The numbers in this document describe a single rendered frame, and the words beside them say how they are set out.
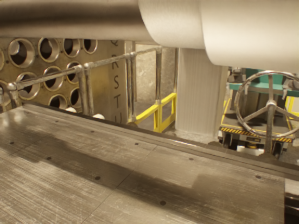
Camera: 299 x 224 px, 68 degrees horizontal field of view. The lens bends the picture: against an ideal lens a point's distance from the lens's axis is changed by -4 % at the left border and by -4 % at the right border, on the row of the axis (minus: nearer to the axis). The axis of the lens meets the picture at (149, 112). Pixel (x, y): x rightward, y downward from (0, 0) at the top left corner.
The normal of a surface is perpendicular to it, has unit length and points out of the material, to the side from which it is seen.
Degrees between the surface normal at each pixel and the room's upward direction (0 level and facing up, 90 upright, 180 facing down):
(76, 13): 85
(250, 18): 115
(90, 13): 85
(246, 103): 90
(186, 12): 122
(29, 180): 0
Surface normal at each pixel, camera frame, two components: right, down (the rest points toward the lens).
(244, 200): 0.00, -0.92
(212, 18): -0.40, 0.76
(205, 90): -0.47, 0.34
